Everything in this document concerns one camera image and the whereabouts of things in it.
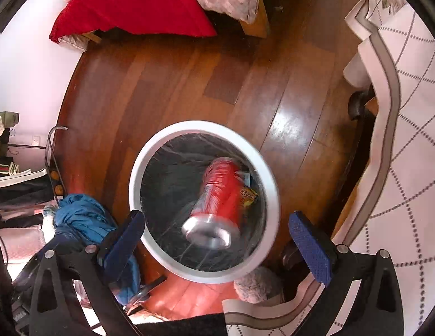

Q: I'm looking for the white round trash bin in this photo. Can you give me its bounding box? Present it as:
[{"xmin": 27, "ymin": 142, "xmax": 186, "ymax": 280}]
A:
[{"xmin": 129, "ymin": 121, "xmax": 280, "ymax": 284}]

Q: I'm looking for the red soda can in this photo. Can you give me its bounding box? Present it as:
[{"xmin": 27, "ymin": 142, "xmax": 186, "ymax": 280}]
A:
[{"xmin": 182, "ymin": 157, "xmax": 244, "ymax": 250}]

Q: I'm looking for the blue cloth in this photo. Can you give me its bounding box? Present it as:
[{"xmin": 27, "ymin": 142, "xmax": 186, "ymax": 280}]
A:
[{"xmin": 40, "ymin": 194, "xmax": 141, "ymax": 306}]

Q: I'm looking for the white patterned tablecloth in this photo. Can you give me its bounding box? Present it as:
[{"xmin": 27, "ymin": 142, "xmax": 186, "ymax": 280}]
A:
[{"xmin": 223, "ymin": 0, "xmax": 435, "ymax": 335}]

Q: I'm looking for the yellow noodle snack bag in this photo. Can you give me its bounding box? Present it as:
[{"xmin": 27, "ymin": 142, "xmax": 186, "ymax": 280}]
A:
[{"xmin": 240, "ymin": 186, "xmax": 258, "ymax": 209}]

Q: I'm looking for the pink slipper right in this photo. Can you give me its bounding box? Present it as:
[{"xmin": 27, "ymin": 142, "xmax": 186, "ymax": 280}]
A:
[{"xmin": 233, "ymin": 266, "xmax": 284, "ymax": 306}]

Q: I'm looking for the red blanket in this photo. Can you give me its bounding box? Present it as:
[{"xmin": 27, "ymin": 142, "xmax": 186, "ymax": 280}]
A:
[{"xmin": 50, "ymin": 0, "xmax": 217, "ymax": 43}]

